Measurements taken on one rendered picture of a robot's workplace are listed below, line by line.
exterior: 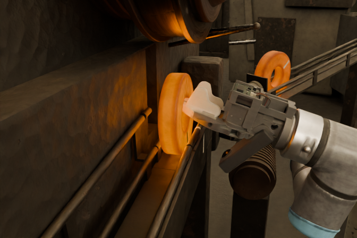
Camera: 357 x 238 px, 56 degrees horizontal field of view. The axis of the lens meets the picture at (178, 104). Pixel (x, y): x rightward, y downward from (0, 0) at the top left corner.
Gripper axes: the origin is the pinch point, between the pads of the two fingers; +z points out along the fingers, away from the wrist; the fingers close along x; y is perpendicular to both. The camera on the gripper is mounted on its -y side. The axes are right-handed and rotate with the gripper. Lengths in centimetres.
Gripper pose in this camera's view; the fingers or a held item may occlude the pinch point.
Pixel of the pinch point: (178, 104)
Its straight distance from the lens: 63.4
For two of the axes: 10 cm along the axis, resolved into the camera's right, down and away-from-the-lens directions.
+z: -9.3, -3.4, 1.3
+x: -2.5, 3.3, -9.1
